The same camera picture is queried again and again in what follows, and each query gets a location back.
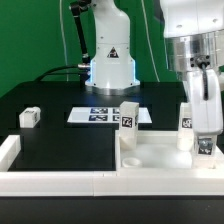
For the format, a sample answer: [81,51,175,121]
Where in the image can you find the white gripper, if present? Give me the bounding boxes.
[186,69,223,154]

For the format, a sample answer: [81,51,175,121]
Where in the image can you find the white square tabletop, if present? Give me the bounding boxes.
[114,129,224,172]

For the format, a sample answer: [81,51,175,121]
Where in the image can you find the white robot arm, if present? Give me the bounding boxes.
[70,0,224,156]

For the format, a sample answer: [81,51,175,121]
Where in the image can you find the white U-shaped obstacle fence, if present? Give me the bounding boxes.
[0,135,224,196]

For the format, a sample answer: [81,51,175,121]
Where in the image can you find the white marker sheet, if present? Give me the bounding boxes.
[67,107,153,125]

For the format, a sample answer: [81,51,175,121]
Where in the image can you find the black cable bundle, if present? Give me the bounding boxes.
[34,63,91,83]

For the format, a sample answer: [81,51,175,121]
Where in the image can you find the white hanging cable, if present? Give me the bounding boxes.
[58,0,70,66]

